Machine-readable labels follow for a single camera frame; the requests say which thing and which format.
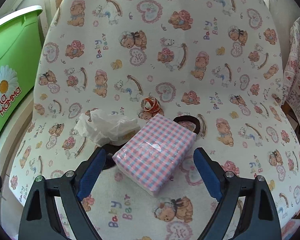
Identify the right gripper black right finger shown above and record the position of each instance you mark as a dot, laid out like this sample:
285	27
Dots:
258	219

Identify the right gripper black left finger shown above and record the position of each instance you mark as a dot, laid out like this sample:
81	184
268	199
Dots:
40	218

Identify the white tissue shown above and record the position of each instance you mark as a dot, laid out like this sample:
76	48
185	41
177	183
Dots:
102	128

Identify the pink checkered tissue pack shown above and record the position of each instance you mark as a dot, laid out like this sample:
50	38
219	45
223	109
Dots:
153	154

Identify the white cabinet ledge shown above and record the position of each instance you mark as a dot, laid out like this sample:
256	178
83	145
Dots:
10	140

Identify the patchwork print cloth right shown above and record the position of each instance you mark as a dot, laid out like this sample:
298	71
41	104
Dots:
291	74

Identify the orange curled ribbon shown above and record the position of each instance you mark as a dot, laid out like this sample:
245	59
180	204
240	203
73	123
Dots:
151	105

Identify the green La Mamma plastic box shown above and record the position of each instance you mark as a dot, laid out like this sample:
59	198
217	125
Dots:
20	49

